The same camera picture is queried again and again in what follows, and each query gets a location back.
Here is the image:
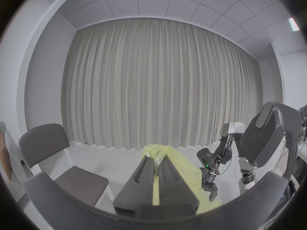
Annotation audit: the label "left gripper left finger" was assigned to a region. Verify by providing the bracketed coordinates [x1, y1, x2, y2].
[113, 155, 155, 215]

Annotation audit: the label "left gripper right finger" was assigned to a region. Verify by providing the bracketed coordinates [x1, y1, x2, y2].
[157, 155, 200, 215]

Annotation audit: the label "yellow plastic bag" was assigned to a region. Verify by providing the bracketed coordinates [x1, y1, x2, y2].
[141, 144, 223, 214]

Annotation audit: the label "white chair grey cushions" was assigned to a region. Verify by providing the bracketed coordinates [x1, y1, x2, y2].
[19, 123, 115, 208]

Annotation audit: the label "beige curtain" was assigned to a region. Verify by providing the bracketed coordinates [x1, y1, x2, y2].
[61, 17, 263, 151]

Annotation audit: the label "pale grey sofa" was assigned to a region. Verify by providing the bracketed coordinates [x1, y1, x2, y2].
[0, 122, 34, 184]

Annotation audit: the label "orange cushion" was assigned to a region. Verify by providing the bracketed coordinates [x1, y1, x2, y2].
[0, 131, 12, 181]

